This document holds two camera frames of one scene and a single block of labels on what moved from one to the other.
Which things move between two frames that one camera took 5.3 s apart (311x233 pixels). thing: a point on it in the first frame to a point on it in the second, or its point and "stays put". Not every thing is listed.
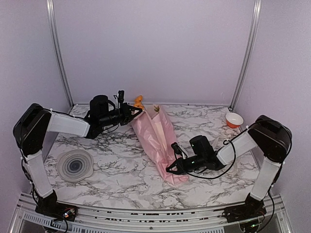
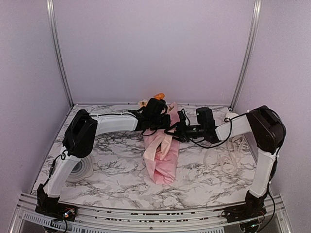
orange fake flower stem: (138, 101) to (159, 96)
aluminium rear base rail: (169, 105) stays put
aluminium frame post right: (254, 30) stays put
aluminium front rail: (25, 220) stays put
